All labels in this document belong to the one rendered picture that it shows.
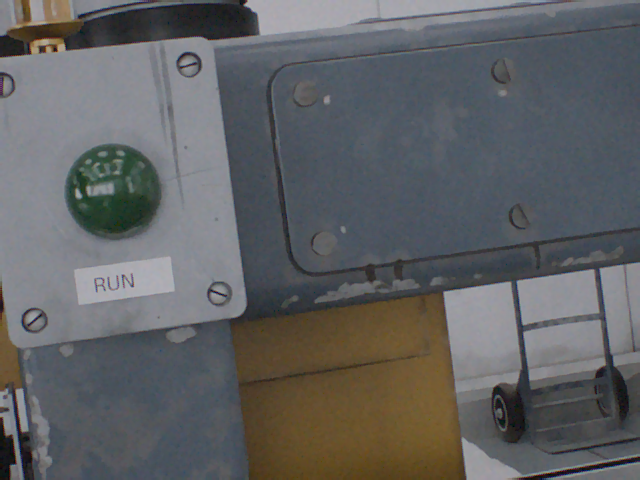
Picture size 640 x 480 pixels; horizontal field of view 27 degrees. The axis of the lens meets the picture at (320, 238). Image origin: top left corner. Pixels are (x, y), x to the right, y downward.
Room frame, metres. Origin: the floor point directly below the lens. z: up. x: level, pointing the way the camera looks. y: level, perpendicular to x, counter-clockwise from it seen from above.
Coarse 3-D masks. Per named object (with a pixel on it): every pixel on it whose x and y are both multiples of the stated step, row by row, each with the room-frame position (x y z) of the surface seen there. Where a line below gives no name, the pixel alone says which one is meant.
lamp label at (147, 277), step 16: (80, 272) 0.41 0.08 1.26; (96, 272) 0.41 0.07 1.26; (112, 272) 0.41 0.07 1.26; (128, 272) 0.41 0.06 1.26; (144, 272) 0.41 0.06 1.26; (160, 272) 0.42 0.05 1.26; (80, 288) 0.41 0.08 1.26; (96, 288) 0.41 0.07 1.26; (112, 288) 0.41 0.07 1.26; (128, 288) 0.41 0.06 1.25; (144, 288) 0.41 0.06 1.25; (160, 288) 0.41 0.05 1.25
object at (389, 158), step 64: (576, 0) 0.52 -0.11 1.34; (256, 64) 0.48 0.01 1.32; (320, 64) 0.48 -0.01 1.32; (384, 64) 0.48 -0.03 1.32; (448, 64) 0.49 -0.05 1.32; (512, 64) 0.49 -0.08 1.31; (576, 64) 0.50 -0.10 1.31; (256, 128) 0.48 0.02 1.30; (320, 128) 0.48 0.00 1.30; (384, 128) 0.48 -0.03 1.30; (448, 128) 0.49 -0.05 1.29; (512, 128) 0.49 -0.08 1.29; (576, 128) 0.50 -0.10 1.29; (256, 192) 0.48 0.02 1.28; (320, 192) 0.48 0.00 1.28; (384, 192) 0.48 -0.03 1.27; (448, 192) 0.49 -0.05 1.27; (512, 192) 0.49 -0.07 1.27; (576, 192) 0.50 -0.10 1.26; (256, 256) 0.47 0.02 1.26; (320, 256) 0.48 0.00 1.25; (384, 256) 0.48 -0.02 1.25; (448, 256) 0.49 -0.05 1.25; (512, 256) 0.49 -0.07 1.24; (576, 256) 0.50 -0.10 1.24; (64, 384) 0.45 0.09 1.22; (128, 384) 0.46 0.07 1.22; (192, 384) 0.46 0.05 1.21; (64, 448) 0.45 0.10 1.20; (128, 448) 0.46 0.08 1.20; (192, 448) 0.46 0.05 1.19
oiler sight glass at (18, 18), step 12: (12, 0) 0.48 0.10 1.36; (24, 0) 0.48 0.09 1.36; (36, 0) 0.48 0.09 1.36; (48, 0) 0.48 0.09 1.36; (60, 0) 0.48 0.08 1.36; (72, 0) 0.49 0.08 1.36; (12, 12) 0.49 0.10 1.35; (24, 12) 0.48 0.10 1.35; (36, 12) 0.48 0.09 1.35; (48, 12) 0.48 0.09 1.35; (60, 12) 0.48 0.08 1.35; (72, 12) 0.49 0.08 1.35; (12, 24) 0.49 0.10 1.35
